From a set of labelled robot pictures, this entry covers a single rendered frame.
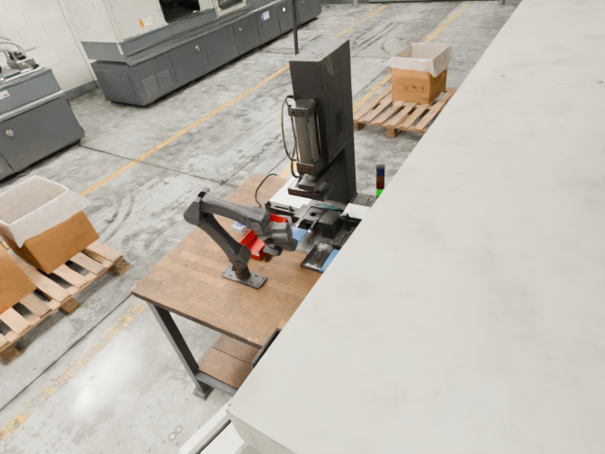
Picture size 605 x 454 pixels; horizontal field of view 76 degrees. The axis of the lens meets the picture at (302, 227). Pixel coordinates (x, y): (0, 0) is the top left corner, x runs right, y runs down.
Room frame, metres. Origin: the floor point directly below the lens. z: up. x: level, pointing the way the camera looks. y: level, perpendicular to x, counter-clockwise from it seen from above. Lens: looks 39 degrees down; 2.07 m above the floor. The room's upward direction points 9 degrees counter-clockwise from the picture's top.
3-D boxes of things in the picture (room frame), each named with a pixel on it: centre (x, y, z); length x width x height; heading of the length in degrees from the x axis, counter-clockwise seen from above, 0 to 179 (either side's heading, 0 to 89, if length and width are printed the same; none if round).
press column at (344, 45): (1.63, -0.22, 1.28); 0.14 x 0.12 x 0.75; 56
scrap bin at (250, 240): (1.39, 0.18, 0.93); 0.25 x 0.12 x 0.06; 146
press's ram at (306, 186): (1.48, -0.10, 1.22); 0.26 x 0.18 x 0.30; 146
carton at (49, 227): (2.67, 2.06, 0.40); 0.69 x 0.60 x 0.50; 52
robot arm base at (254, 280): (1.17, 0.28, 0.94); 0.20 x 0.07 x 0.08; 56
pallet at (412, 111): (4.32, -1.51, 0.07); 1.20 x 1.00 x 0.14; 140
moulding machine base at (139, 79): (8.40, 0.77, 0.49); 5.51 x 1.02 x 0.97; 143
